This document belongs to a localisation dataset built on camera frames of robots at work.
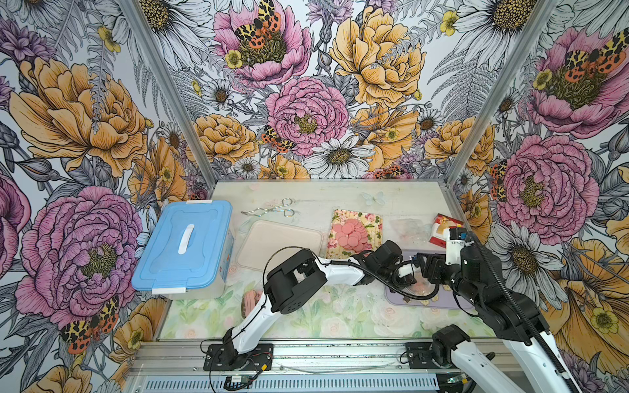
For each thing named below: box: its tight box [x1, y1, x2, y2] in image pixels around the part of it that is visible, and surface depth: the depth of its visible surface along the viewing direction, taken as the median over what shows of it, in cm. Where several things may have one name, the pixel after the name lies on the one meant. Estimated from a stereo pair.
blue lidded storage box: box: [131, 198, 235, 299], surface depth 80 cm
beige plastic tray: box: [235, 219, 325, 273], surface depth 105 cm
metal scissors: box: [240, 197, 295, 217], surface depth 114 cm
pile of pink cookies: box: [332, 218, 373, 253], surface depth 104 cm
